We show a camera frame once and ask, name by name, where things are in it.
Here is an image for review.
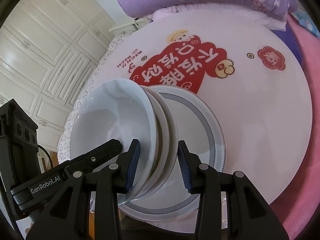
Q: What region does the cream panelled wardrobe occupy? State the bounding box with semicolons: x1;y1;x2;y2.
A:
0;0;118;153

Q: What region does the pink printed round tablecloth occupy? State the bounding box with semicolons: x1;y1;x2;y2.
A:
75;14;316;227

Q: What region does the pink bed blanket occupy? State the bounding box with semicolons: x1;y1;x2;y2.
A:
270;12;320;240

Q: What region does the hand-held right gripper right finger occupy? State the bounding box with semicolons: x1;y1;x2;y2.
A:
177;141;290;240

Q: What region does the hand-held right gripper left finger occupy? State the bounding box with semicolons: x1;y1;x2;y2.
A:
26;139;140;240

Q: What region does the white heart-print sheet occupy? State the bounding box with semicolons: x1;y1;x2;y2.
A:
57;34;137;164

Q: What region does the blue cartoon pillow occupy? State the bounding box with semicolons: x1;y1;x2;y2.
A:
294;7;320;37

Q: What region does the white ceramic bowl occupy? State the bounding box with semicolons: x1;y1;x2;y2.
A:
147;87;179;200
69;79;158;207
140;86;167;198

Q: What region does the white plate grey rim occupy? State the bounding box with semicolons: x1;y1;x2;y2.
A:
119;85;225;222

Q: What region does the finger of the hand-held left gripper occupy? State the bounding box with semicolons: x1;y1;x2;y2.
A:
64;139;123;174

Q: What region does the cream nightstand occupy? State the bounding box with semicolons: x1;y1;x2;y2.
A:
109;22;139;34

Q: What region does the black cable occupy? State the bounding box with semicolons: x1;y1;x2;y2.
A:
37;144;55;167

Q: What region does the pale pink folded blanket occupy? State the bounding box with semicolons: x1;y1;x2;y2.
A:
150;4;287;32

